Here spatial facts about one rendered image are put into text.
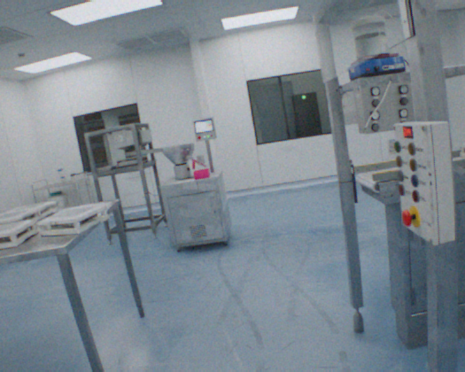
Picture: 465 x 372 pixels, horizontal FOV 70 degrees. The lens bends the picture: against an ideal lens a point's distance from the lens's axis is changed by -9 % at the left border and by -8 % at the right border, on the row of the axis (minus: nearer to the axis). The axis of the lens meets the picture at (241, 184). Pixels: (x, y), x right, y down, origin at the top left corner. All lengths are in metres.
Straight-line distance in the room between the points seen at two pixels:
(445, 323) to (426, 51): 0.69
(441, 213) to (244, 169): 5.88
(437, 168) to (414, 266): 1.09
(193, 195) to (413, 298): 2.57
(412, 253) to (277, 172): 4.98
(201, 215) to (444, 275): 3.12
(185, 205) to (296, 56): 3.76
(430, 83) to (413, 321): 1.33
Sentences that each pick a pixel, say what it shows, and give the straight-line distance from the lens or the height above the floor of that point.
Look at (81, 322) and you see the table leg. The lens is 1.72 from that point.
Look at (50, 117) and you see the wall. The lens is 7.66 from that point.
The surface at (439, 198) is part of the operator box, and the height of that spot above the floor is 1.02.
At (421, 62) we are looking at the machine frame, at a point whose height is 1.31.
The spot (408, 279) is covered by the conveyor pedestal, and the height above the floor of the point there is 0.41.
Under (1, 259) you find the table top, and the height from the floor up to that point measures 0.88.
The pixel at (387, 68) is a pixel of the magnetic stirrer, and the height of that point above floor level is 1.38.
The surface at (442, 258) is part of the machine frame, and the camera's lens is 1.00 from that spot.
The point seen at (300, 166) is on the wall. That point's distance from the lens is 6.62.
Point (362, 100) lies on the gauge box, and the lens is 1.54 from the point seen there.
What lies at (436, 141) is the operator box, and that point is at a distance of 0.80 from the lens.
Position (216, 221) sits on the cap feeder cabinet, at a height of 0.29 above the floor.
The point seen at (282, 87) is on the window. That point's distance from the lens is 6.58.
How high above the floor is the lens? 1.23
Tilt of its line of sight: 9 degrees down
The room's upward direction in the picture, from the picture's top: 10 degrees counter-clockwise
